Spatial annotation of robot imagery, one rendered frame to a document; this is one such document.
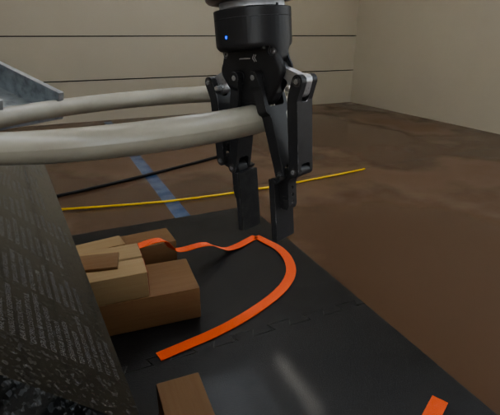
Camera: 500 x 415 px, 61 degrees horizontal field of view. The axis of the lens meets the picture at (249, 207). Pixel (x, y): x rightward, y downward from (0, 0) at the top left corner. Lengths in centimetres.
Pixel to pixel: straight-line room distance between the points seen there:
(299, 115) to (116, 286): 123
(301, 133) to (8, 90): 64
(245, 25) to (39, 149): 21
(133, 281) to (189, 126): 120
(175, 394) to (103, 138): 94
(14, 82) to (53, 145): 51
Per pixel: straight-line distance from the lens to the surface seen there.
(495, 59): 552
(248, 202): 49
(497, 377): 167
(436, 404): 147
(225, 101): 49
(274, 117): 43
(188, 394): 124
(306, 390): 142
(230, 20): 42
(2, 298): 61
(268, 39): 42
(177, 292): 161
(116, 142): 39
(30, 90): 87
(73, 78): 574
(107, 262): 162
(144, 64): 583
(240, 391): 141
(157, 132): 39
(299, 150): 42
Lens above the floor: 102
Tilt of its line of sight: 22 degrees down
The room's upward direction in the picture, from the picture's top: straight up
